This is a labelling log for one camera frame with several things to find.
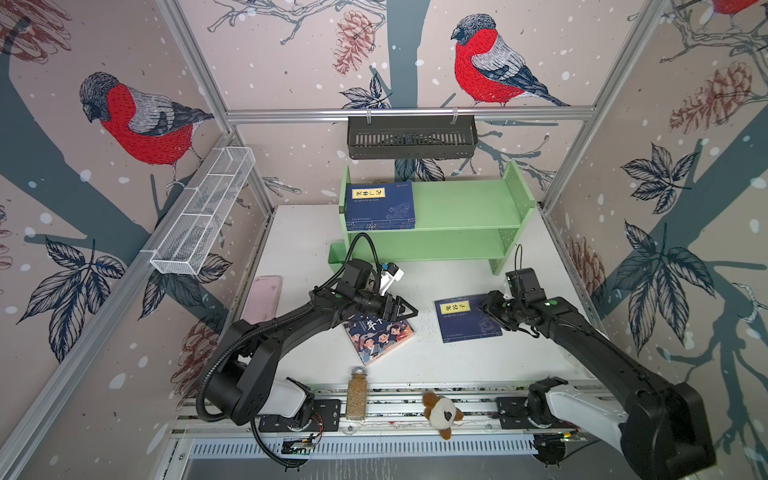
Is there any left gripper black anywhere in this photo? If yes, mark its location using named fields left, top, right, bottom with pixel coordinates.
left=353, top=291, right=418, bottom=323

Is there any dark blue bottom book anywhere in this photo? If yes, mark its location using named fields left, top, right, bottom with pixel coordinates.
left=435, top=294, right=502, bottom=343

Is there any blue book wide yellow label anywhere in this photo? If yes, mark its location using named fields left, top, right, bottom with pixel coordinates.
left=346, top=221, right=415, bottom=232

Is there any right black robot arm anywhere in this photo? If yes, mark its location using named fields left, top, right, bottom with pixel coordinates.
left=481, top=268, right=716, bottom=479

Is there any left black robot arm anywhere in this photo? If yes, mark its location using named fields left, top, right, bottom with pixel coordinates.
left=195, top=259, right=418, bottom=429

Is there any illustrated Chinese history book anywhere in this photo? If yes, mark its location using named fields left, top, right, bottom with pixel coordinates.
left=343, top=315, right=415, bottom=366

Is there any green two-tier wooden shelf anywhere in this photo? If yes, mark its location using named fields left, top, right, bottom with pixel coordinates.
left=327, top=160, right=538, bottom=281

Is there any glass jar of grains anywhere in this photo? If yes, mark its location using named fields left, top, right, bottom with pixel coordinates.
left=345, top=367, right=368, bottom=421

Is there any brown white plush toy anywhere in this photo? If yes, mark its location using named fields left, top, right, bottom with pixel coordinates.
left=422, top=391, right=464, bottom=440

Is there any pink flat tray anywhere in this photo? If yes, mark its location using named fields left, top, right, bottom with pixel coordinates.
left=241, top=275, right=283, bottom=324

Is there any dark hanging perforated basket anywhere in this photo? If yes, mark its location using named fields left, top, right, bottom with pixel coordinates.
left=347, top=115, right=478, bottom=160

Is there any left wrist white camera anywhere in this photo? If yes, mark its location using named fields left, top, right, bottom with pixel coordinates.
left=379, top=262, right=404, bottom=295

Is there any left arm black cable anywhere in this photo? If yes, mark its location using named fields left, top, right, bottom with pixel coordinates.
left=344, top=232, right=385, bottom=283

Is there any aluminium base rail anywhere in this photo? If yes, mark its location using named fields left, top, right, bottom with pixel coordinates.
left=173, top=383, right=667, bottom=438

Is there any white wire mesh tray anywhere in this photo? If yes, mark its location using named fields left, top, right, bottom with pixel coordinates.
left=150, top=146, right=255, bottom=275

